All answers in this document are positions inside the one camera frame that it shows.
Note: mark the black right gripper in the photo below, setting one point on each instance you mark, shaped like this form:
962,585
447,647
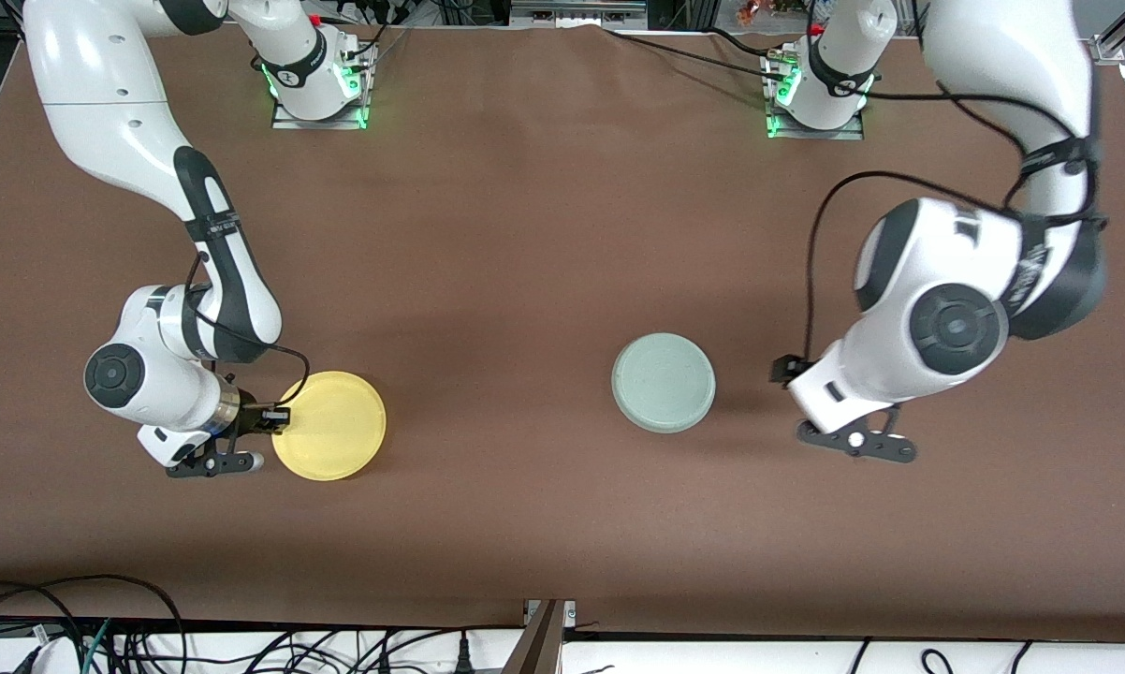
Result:
252,414

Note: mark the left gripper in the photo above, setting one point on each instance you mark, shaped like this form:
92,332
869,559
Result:
788,369

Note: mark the yellow plate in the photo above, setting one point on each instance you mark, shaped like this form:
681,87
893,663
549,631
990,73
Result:
333,426

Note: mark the pale green plate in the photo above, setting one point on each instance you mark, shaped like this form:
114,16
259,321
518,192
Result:
664,382

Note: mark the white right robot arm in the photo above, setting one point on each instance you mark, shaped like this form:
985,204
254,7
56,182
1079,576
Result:
104,94

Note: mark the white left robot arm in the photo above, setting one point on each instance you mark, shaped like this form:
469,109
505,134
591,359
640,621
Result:
956,281

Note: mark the brown table cover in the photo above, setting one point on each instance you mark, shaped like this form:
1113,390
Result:
525,234

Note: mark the black power plug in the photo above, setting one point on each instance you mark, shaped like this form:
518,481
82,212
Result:
463,655

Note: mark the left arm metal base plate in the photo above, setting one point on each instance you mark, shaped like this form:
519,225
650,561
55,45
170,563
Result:
848,133

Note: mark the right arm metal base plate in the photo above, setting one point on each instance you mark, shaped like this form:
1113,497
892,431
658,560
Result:
286,120

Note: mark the small metal table bracket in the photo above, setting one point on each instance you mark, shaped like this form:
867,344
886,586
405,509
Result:
570,610

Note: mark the dark aluminium frame beam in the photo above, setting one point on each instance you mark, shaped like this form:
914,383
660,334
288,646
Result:
536,646

